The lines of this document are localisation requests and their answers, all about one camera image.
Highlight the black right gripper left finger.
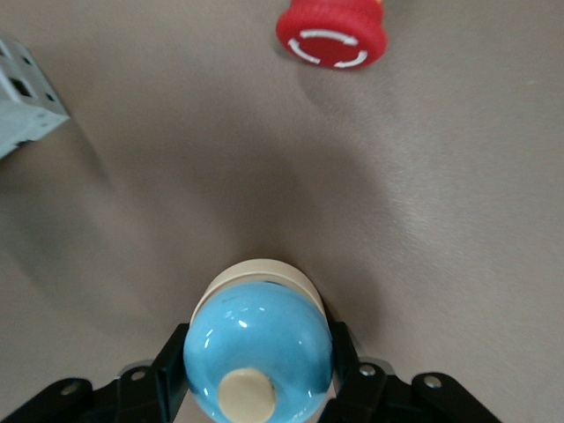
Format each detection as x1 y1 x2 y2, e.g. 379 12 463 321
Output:
0 323 195 423

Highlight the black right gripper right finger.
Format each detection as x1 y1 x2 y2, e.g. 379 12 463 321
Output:
319 321 503 423

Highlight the blue bell cream button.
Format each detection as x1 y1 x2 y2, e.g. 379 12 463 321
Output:
182 258 335 423

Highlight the brown table mat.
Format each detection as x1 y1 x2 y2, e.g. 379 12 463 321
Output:
0 0 564 423

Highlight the white circuit breaker red switch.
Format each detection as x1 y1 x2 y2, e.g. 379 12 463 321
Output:
0 37 71 160

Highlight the red button yellow ring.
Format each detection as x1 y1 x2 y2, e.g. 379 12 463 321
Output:
275 0 389 71

